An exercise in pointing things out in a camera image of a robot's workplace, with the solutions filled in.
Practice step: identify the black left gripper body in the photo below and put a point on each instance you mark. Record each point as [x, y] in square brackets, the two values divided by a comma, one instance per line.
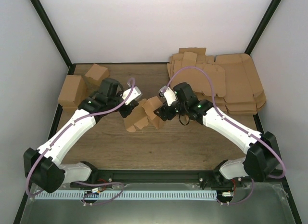
[124, 113]

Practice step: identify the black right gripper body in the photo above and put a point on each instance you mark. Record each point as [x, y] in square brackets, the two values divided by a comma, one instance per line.
[164, 112]

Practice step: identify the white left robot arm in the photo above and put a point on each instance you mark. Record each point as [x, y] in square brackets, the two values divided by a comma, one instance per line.
[44, 166]

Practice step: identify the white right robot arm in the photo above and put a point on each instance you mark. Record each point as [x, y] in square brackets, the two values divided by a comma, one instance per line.
[260, 149]

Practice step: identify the small folded cardboard box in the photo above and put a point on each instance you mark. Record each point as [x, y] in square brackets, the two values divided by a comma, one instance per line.
[96, 74]

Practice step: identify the tall folded cardboard box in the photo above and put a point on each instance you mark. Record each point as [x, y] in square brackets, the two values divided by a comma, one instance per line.
[72, 93]

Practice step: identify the stack of flat cardboard sheets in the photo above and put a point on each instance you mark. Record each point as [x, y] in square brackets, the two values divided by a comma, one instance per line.
[193, 66]

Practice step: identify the large flat cardboard sheet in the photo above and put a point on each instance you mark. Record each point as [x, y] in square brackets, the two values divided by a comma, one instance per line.
[244, 91]

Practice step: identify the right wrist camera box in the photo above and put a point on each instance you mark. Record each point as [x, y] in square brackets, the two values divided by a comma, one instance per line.
[168, 94]

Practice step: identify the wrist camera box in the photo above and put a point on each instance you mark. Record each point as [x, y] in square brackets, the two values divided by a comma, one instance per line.
[168, 94]
[129, 95]

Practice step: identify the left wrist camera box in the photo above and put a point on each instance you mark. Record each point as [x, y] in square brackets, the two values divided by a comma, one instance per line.
[129, 95]

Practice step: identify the black aluminium frame rail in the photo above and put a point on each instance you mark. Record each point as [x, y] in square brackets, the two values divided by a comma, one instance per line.
[149, 177]

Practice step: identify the light blue slotted cable duct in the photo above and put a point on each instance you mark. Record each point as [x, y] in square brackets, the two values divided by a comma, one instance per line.
[130, 195]

